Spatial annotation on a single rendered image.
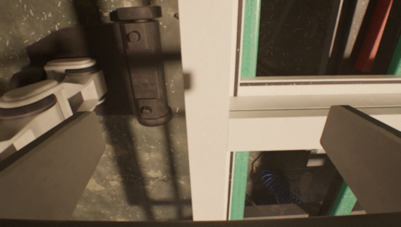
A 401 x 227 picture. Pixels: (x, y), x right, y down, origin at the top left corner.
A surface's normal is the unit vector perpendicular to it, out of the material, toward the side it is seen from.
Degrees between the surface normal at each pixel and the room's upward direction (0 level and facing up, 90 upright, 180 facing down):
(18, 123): 90
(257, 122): 0
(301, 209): 90
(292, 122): 0
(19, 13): 0
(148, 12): 37
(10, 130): 90
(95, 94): 13
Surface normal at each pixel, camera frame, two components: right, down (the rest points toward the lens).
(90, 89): 0.22, 0.46
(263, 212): -0.05, -0.88
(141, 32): 0.00, 0.47
